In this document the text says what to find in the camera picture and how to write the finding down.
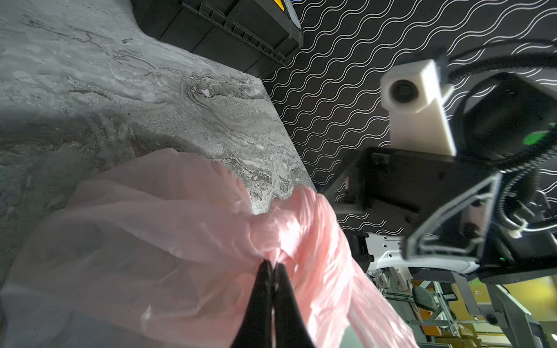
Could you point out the black yellow toolbox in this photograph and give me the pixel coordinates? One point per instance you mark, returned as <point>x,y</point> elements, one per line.
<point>256,37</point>

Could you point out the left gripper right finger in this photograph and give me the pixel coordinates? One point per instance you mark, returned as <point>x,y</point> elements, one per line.
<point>290,330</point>

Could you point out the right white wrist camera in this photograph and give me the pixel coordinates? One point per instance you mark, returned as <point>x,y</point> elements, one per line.
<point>414,96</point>

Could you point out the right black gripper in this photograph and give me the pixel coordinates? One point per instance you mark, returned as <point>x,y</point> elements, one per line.
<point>443,205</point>

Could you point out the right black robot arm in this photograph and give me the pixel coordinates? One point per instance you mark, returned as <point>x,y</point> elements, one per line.
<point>504,120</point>

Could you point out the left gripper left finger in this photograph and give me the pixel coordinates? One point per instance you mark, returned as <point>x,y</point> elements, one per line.
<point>256,328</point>

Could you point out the pink strawberry plastic bag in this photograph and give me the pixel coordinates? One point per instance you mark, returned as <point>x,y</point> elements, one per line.
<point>163,251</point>

